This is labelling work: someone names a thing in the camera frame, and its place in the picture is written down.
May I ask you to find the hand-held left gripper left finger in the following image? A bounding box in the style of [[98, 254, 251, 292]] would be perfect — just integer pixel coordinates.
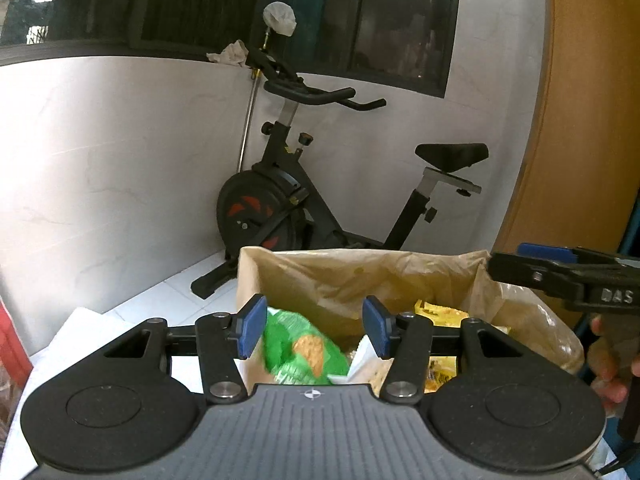
[[102, 294, 268, 406]]

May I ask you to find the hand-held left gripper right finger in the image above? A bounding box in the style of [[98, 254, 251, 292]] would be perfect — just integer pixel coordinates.
[[362, 296, 531, 405]]

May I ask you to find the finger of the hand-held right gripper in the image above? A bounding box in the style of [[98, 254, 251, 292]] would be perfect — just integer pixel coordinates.
[[487, 252, 588, 311], [517, 242, 626, 268]]

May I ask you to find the green snack packet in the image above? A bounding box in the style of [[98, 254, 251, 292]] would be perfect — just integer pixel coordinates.
[[262, 307, 351, 386]]

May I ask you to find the cardboard box with plastic liner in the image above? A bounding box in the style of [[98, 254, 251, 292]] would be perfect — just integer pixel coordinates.
[[235, 246, 586, 396]]

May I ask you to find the person's right hand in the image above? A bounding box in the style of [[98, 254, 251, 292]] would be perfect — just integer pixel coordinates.
[[587, 314, 632, 418]]

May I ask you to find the white snack packet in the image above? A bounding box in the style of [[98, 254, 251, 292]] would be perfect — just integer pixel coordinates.
[[346, 334, 376, 386]]

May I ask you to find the yellow snack packet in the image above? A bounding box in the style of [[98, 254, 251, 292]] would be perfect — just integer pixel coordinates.
[[414, 299, 471, 328], [425, 356, 458, 393]]

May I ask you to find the dark blue panel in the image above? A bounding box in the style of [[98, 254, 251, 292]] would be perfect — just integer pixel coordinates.
[[617, 200, 640, 256]]

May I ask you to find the black exercise bike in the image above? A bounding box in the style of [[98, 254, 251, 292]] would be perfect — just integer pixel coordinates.
[[190, 45, 489, 301]]

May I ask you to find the orange wooden door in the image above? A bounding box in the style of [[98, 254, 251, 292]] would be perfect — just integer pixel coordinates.
[[492, 0, 640, 261]]

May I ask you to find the checked tablecloth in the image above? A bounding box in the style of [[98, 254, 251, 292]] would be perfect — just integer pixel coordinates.
[[7, 307, 623, 480]]

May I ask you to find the metal pole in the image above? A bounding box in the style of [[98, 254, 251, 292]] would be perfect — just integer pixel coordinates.
[[236, 67, 258, 173]]

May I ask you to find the floral red white curtain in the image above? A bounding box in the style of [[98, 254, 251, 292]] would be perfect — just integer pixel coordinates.
[[0, 300, 33, 411]]

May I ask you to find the crumpled white cloth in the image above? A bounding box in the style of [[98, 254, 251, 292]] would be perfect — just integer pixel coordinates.
[[206, 40, 249, 67]]

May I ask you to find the white plastic bag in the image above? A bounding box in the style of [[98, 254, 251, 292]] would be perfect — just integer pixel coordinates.
[[263, 2, 297, 37]]

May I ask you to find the dark framed window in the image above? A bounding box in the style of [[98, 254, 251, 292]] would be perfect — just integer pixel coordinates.
[[0, 0, 463, 100]]

